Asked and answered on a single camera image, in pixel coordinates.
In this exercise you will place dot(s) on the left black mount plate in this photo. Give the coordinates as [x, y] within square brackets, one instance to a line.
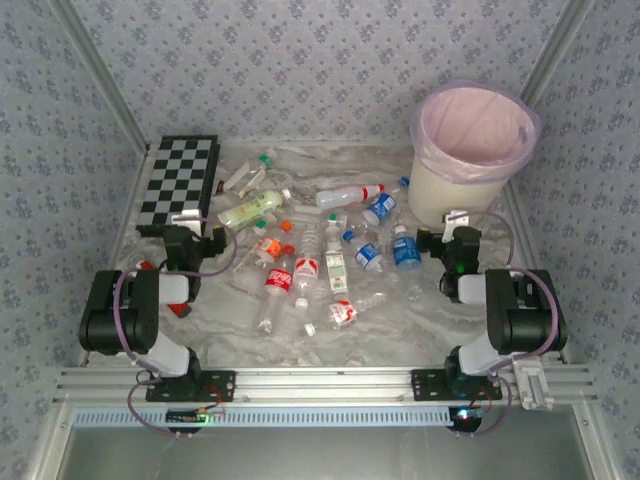
[225, 385]

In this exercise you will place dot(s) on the right aluminium side rail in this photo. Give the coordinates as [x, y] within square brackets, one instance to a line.
[525, 225]

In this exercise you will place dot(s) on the red black tool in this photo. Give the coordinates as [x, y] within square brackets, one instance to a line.
[180, 309]

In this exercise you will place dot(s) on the clear bottle red white label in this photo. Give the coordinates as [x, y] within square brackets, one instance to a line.
[306, 270]

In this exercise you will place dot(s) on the orange label bottle orange cap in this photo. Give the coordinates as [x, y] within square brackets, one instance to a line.
[270, 246]

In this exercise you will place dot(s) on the aluminium side rail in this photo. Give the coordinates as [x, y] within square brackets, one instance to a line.
[525, 225]
[129, 200]

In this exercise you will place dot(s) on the clear ribbed unlabeled bottle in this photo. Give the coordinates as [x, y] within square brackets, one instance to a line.
[310, 240]

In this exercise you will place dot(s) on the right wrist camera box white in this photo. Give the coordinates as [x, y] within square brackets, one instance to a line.
[456, 222]

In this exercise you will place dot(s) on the black grey chessboard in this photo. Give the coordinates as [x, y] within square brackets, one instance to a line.
[175, 180]

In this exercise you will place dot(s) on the white plastic bracket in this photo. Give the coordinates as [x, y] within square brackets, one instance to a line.
[532, 387]

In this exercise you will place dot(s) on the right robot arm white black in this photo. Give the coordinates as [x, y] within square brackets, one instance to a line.
[525, 320]

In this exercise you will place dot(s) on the pale green bottle white cap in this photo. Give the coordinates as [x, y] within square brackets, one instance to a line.
[250, 212]

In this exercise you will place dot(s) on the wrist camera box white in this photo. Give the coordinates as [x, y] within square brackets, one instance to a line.
[456, 222]
[187, 220]

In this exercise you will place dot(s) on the right black mount plate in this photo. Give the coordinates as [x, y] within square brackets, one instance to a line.
[425, 385]

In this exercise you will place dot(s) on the left aluminium side rail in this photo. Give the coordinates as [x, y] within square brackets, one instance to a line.
[129, 200]

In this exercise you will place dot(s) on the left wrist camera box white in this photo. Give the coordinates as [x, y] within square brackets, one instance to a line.
[187, 220]

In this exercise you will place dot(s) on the aluminium corner post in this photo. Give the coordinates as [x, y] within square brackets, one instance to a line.
[552, 50]
[102, 75]

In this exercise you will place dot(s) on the aluminium front rail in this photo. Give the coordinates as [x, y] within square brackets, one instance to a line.
[325, 382]

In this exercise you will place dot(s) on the white bottle red cap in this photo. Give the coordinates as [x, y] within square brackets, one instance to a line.
[345, 196]

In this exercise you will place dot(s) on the clear bottle green white label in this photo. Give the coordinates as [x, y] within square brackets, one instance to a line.
[337, 267]

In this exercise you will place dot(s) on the clear plastic bottle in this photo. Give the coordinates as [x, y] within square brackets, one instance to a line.
[307, 209]

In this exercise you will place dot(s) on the red triangle sticker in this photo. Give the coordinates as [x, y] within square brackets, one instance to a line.
[220, 188]

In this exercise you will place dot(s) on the right aluminium corner post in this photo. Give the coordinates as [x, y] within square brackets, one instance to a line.
[552, 50]

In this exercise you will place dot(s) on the left aluminium corner post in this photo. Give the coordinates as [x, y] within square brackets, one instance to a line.
[102, 75]

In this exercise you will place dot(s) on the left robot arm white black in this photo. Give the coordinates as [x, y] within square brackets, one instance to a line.
[115, 315]

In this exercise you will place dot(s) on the left circuit board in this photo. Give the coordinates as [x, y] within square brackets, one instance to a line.
[185, 416]

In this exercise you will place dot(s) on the red cola bottle red cap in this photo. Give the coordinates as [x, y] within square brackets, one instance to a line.
[278, 280]

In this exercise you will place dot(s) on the blue label bottle white cap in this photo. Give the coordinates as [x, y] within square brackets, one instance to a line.
[406, 250]

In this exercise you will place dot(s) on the crushed bottle red white label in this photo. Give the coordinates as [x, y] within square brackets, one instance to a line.
[342, 312]

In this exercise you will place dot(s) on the clear bottle green white cap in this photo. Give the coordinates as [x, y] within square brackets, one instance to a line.
[260, 228]

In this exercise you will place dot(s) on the right circuit board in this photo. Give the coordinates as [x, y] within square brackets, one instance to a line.
[465, 415]

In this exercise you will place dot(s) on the circuit board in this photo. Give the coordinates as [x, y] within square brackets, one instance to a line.
[465, 415]
[185, 416]

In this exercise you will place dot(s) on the black mount plate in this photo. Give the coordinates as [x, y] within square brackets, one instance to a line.
[225, 385]
[425, 385]

